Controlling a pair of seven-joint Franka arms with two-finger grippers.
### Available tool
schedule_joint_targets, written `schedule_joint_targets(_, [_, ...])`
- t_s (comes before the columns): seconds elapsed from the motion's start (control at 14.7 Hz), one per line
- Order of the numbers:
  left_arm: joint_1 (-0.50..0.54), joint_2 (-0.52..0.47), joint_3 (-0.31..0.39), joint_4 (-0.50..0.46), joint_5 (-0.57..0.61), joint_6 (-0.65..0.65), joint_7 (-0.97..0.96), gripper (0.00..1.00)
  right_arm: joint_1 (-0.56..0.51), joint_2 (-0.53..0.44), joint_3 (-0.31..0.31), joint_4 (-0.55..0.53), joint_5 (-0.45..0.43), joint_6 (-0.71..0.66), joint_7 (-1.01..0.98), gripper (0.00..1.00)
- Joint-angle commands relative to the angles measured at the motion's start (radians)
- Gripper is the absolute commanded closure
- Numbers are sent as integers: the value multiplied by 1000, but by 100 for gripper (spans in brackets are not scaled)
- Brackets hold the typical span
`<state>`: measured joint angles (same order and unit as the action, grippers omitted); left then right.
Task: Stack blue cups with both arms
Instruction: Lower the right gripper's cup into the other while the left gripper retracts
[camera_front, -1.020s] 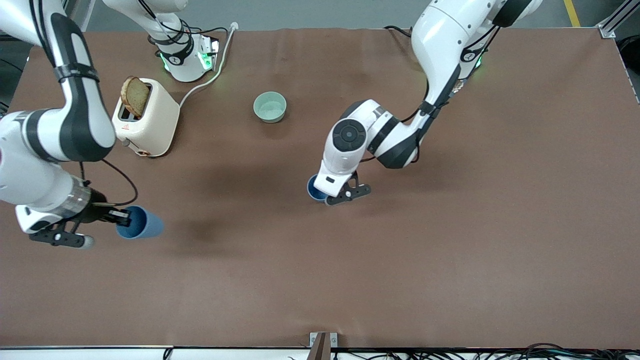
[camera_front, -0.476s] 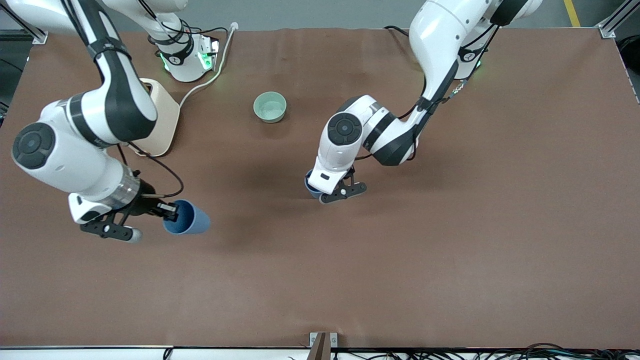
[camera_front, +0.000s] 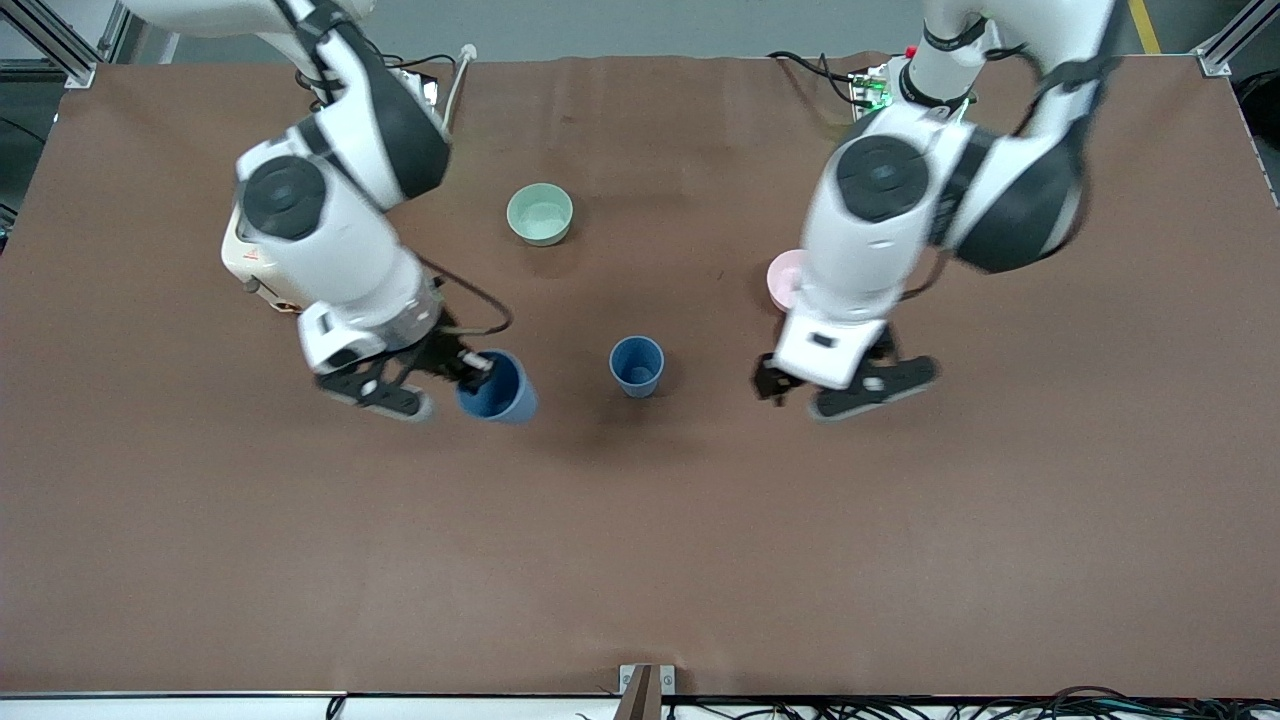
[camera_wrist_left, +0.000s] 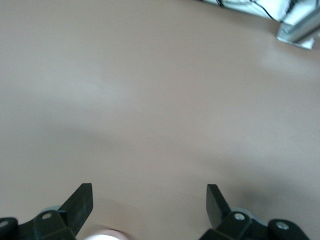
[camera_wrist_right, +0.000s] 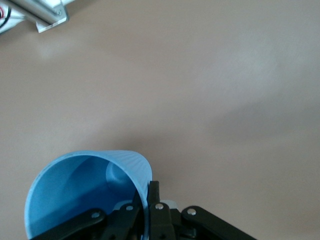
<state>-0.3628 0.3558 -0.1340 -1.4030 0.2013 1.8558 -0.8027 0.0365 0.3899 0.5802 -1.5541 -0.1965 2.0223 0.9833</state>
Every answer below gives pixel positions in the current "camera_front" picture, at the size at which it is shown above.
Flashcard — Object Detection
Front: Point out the blue plastic cup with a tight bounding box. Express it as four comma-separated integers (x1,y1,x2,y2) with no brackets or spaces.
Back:
456,349,540,425
609,336,666,400

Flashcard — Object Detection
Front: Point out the pink bowl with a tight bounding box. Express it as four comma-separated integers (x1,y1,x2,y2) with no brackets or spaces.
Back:
767,249,809,313

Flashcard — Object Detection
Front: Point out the cream white toaster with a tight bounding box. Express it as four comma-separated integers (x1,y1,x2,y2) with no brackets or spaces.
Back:
221,205,303,314

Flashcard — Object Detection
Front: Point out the green bowl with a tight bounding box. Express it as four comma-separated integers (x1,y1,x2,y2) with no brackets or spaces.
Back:
506,183,575,247

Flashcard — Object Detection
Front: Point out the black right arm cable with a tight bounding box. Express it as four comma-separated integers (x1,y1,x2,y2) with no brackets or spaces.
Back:
418,258,514,337

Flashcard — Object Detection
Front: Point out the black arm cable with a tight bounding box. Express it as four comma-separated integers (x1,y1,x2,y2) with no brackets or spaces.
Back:
985,0,1121,136
418,258,514,337

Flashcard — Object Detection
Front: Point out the white toaster power cable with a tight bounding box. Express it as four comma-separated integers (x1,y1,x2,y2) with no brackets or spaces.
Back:
438,44,477,133

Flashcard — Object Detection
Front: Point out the black left base cable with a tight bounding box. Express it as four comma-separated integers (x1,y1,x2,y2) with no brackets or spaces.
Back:
768,50,863,106

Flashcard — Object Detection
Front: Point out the grey metal bracket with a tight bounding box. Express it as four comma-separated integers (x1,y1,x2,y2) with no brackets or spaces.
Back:
619,664,676,720

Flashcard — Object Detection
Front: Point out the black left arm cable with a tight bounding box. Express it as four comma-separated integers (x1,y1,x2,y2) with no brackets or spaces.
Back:
985,0,1121,136

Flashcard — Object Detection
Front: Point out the aluminium frame profile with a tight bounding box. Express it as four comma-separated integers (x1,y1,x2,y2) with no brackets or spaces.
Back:
0,0,136,89
1195,0,1280,77

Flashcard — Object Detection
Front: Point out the black cable bundle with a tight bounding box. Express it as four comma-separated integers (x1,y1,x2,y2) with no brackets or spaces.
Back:
665,685,1280,720

